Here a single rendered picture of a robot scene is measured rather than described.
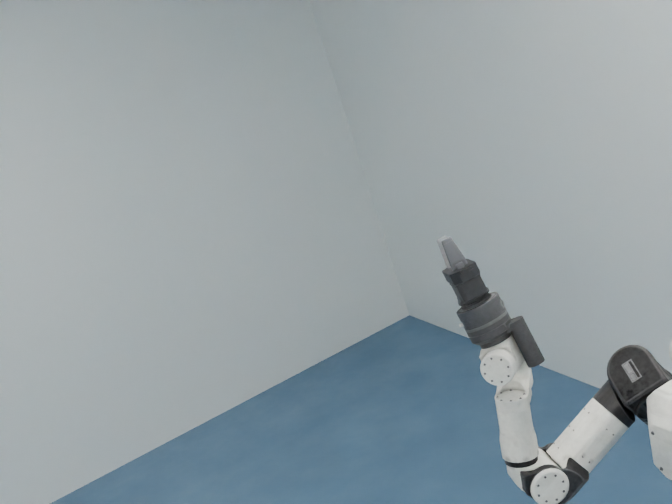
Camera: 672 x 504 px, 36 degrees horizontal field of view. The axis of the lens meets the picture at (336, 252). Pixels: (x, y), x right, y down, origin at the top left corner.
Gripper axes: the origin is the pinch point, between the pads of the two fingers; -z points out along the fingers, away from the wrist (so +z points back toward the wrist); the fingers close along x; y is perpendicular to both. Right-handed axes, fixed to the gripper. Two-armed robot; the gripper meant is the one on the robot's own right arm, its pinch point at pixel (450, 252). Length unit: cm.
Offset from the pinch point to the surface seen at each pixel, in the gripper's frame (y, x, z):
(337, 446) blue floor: 56, -294, 96
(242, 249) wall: 56, -369, -6
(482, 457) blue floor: 0, -242, 117
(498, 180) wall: -67, -273, 17
